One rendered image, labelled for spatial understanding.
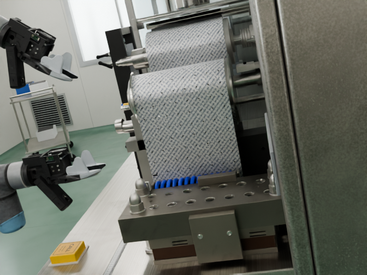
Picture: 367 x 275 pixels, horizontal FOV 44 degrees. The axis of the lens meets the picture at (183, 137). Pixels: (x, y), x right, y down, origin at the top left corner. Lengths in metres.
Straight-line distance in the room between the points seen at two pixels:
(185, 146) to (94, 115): 6.13
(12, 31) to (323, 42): 1.08
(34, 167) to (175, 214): 0.45
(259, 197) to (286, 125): 0.74
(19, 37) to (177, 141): 0.49
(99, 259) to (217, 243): 0.33
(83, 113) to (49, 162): 6.08
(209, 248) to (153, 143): 0.32
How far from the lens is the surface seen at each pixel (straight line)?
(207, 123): 1.13
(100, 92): 7.14
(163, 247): 1.06
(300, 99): 0.26
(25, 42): 1.24
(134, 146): 1.26
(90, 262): 1.19
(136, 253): 1.17
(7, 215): 1.36
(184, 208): 1.02
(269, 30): 0.25
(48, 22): 7.29
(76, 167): 1.22
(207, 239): 1.00
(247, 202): 0.98
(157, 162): 1.18
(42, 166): 1.25
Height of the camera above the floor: 1.43
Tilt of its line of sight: 15 degrees down
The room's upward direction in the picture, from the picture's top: 12 degrees counter-clockwise
